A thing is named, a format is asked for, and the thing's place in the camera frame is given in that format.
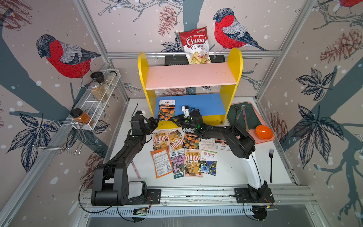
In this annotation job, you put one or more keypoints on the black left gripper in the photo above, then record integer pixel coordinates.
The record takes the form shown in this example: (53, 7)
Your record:
(151, 120)

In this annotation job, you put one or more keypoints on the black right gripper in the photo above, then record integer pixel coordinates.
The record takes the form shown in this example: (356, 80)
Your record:
(180, 119)

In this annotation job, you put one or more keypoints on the pink storefront seed bag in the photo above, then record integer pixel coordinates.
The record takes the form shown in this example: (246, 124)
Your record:
(175, 139)
(207, 144)
(191, 163)
(160, 139)

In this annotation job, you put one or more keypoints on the black orange marigold seed bag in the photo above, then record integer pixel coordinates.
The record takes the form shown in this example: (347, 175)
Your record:
(190, 141)

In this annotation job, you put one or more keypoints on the orange bordered seed bag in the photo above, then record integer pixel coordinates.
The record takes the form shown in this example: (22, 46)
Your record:
(162, 162)

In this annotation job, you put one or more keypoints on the blue flower seed bag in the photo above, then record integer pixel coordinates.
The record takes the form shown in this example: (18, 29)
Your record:
(208, 162)

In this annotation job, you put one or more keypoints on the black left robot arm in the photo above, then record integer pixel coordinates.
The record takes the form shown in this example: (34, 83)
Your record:
(111, 183)

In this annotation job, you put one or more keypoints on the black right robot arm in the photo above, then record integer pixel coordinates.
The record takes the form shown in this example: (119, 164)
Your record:
(241, 144)

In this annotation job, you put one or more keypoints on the yellow two-tier shelf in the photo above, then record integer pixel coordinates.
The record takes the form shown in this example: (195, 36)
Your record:
(213, 107)

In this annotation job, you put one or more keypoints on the red Chuba chips bag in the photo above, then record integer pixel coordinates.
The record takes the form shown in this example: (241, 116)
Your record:
(196, 45)

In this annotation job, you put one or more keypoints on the dark green cloth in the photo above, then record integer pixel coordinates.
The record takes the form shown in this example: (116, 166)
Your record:
(252, 118)

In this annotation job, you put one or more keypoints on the pale spice jar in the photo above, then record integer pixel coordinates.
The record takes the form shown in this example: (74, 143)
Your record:
(110, 79)

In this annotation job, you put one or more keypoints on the black spoon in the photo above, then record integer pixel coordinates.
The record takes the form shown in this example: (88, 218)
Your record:
(237, 108)

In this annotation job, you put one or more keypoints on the tan spice jar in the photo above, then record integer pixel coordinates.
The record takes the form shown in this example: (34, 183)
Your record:
(98, 92)

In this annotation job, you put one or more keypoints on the silver spoon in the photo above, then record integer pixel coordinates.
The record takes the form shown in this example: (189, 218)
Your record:
(242, 112)

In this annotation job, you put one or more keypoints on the black lid spice jar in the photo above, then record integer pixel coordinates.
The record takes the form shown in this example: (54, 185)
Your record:
(99, 77)

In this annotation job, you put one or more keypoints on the orange spice jar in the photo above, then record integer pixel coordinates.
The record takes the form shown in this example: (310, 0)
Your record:
(80, 116)

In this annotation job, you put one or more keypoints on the pink tray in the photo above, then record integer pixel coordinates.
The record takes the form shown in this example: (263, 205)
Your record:
(252, 132)

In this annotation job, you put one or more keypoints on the orange bowl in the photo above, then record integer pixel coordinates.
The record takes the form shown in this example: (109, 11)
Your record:
(263, 132)

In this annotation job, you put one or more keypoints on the dark purple fork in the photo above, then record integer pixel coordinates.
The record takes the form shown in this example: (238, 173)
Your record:
(271, 155)

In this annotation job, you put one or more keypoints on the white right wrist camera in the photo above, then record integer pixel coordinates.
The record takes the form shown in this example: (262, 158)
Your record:
(186, 111)

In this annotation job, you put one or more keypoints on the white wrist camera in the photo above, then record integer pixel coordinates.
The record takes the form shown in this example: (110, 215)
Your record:
(186, 111)
(139, 112)

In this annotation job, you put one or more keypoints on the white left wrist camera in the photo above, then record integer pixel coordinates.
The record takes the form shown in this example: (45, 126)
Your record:
(139, 112)

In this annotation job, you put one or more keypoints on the pink handled fork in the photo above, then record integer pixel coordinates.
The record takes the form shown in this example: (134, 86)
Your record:
(135, 170)

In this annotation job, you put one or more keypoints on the white wire spice rack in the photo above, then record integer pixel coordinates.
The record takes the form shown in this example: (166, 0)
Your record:
(96, 109)

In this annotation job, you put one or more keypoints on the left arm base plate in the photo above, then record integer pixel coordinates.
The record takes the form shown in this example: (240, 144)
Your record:
(153, 196)

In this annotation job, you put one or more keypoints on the chrome wire holder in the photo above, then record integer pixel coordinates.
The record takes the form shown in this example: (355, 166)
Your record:
(70, 138)

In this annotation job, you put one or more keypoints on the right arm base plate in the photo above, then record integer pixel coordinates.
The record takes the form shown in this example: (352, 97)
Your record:
(246, 195)

